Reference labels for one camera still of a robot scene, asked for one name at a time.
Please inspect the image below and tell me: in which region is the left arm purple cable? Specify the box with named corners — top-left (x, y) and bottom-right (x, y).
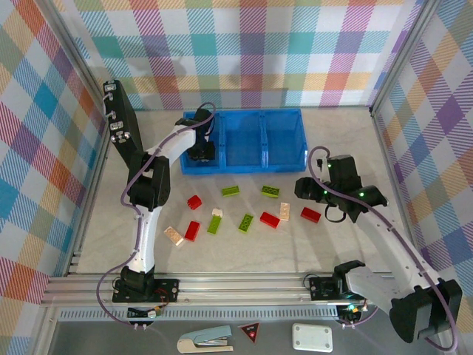
top-left (96, 101), bottom-right (217, 327)

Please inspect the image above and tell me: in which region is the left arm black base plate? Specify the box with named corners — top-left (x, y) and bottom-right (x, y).
top-left (112, 277), bottom-right (181, 304)

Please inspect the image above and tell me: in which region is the light blue stapler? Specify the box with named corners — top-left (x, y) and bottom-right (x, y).
top-left (176, 325), bottom-right (235, 354)

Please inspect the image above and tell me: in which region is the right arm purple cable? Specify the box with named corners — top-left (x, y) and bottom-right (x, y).
top-left (307, 146), bottom-right (461, 352)

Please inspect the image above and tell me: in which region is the aluminium frame post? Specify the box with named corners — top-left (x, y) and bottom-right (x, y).
top-left (369, 0), bottom-right (441, 112)
top-left (46, 0), bottom-right (112, 126)

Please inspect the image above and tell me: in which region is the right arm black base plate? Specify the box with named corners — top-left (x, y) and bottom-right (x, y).
top-left (309, 275), bottom-right (345, 301)

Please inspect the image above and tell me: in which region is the red black triangle sign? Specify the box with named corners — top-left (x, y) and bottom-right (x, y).
top-left (237, 322), bottom-right (261, 345)

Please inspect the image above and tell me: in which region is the left aluminium frame post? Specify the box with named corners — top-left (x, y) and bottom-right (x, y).
top-left (46, 0), bottom-right (112, 126)

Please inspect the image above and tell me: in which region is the left aluminium side rail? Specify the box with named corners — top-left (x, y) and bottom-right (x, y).
top-left (64, 120), bottom-right (113, 277)

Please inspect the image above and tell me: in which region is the blue three-compartment bin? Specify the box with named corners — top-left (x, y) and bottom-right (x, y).
top-left (180, 109), bottom-right (308, 175)

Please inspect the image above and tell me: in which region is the slotted grey cable duct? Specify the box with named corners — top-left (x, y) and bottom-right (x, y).
top-left (58, 309), bottom-right (350, 322)

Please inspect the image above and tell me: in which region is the right aluminium frame post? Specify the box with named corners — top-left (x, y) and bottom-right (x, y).
top-left (369, 0), bottom-right (441, 112)

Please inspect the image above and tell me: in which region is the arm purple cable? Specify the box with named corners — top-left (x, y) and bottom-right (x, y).
top-left (96, 101), bottom-right (217, 327)
top-left (307, 146), bottom-right (461, 352)

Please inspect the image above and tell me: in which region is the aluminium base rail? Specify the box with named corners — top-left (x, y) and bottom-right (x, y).
top-left (39, 272), bottom-right (395, 308)

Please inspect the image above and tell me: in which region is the white rectangular plate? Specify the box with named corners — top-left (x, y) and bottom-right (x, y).
top-left (291, 323), bottom-right (334, 354)

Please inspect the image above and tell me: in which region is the aluminium side rail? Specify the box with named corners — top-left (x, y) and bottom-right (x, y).
top-left (370, 109), bottom-right (424, 273)
top-left (64, 120), bottom-right (113, 277)

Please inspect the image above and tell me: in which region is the black briefcase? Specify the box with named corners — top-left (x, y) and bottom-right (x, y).
top-left (102, 79), bottom-right (145, 167)

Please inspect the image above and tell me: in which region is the right aluminium side rail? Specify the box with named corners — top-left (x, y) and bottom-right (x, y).
top-left (370, 109), bottom-right (424, 273)

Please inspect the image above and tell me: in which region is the right gripper black cable loop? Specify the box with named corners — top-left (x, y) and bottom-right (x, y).
top-left (324, 204), bottom-right (347, 223)

